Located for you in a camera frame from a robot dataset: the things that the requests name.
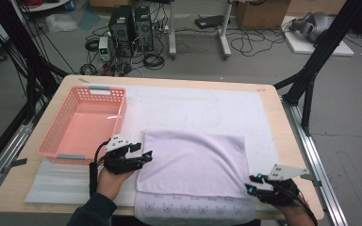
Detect clear plastic bag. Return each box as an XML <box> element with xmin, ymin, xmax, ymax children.
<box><xmin>45</xmin><ymin>13</ymin><xmax>79</xmax><ymax>34</ymax></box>

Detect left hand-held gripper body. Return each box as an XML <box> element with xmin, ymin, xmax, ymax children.
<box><xmin>103</xmin><ymin>134</ymin><xmax>138</xmax><ymax>175</ymax></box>

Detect loose black floor cable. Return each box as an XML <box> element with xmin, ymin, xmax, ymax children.
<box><xmin>230</xmin><ymin>27</ymin><xmax>287</xmax><ymax>58</ymax></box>

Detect black flat device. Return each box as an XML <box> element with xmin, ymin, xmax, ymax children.
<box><xmin>194</xmin><ymin>14</ymin><xmax>230</xmax><ymax>30</ymax></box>

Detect coiled black cable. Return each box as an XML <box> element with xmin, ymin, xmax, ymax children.
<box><xmin>142</xmin><ymin>52</ymin><xmax>166</xmax><ymax>71</ymax></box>

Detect person's right hand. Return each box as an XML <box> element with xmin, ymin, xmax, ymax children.
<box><xmin>276</xmin><ymin>202</ymin><xmax>317</xmax><ymax>226</ymax></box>

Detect large black computer tower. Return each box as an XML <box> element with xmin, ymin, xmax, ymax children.
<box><xmin>107</xmin><ymin>5</ymin><xmax>135</xmax><ymax>59</ymax></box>

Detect black metal frame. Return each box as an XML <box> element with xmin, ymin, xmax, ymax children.
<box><xmin>272</xmin><ymin>0</ymin><xmax>362</xmax><ymax>137</ymax></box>
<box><xmin>0</xmin><ymin>0</ymin><xmax>70</xmax><ymax>125</ymax></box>

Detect teal sheet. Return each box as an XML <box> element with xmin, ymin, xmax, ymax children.
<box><xmin>76</xmin><ymin>10</ymin><xmax>102</xmax><ymax>31</ymax></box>

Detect grey bench power supply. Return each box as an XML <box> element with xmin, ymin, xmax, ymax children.
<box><xmin>98</xmin><ymin>36</ymin><xmax>110</xmax><ymax>62</ymax></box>

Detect lilac printed towel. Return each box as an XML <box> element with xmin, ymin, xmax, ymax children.
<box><xmin>134</xmin><ymin>128</ymin><xmax>258</xmax><ymax>226</ymax></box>

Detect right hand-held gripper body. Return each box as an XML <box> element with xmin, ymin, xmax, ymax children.
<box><xmin>255</xmin><ymin>163</ymin><xmax>309</xmax><ymax>207</ymax></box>

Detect slim black computer tower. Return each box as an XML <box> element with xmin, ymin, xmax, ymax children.
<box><xmin>133</xmin><ymin>6</ymin><xmax>155</xmax><ymax>53</ymax></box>

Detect white floor board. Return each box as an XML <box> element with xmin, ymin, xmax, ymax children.
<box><xmin>281</xmin><ymin>15</ymin><xmax>355</xmax><ymax>57</ymax></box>

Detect pink plastic basket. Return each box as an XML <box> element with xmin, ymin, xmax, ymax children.
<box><xmin>37</xmin><ymin>85</ymin><xmax>128</xmax><ymax>167</ymax></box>

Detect right hand-held gripper cable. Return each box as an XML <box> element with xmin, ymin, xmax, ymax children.
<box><xmin>290</xmin><ymin>187</ymin><xmax>319</xmax><ymax>226</ymax></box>

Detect grey metal bracket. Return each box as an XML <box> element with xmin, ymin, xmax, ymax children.
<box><xmin>301</xmin><ymin>173</ymin><xmax>323</xmax><ymax>187</ymax></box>
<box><xmin>1</xmin><ymin>157</ymin><xmax>28</xmax><ymax>175</ymax></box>

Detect white grid mat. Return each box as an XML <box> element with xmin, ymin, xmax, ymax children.
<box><xmin>25</xmin><ymin>84</ymin><xmax>293</xmax><ymax>212</ymax></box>

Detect white metal stand leg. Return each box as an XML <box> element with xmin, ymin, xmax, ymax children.
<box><xmin>168</xmin><ymin>0</ymin><xmax>177</xmax><ymax>60</ymax></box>
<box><xmin>218</xmin><ymin>0</ymin><xmax>234</xmax><ymax>60</ymax></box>

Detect white power strip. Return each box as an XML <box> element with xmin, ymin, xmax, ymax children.
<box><xmin>152</xmin><ymin>22</ymin><xmax>170</xmax><ymax>32</ymax></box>

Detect grey headset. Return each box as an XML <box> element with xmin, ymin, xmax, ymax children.
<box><xmin>288</xmin><ymin>11</ymin><xmax>336</xmax><ymax>43</ymax></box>

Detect aluminium rail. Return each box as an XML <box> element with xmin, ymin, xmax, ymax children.
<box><xmin>0</xmin><ymin>121</ymin><xmax>34</xmax><ymax>205</ymax></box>
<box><xmin>281</xmin><ymin>98</ymin><xmax>349</xmax><ymax>226</ymax></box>

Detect hand-held gripper cable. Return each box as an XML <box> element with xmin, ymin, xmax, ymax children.
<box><xmin>290</xmin><ymin>187</ymin><xmax>319</xmax><ymax>226</ymax></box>
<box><xmin>89</xmin><ymin>139</ymin><xmax>111</xmax><ymax>197</ymax></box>

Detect person's left hand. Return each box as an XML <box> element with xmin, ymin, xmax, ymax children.
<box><xmin>97</xmin><ymin>168</ymin><xmax>135</xmax><ymax>202</ymax></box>

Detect cardboard box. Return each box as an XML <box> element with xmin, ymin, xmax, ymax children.
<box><xmin>235</xmin><ymin>0</ymin><xmax>291</xmax><ymax>31</ymax></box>

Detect left hand-held gripper cable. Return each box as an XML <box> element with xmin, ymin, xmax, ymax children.
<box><xmin>89</xmin><ymin>139</ymin><xmax>111</xmax><ymax>197</ymax></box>

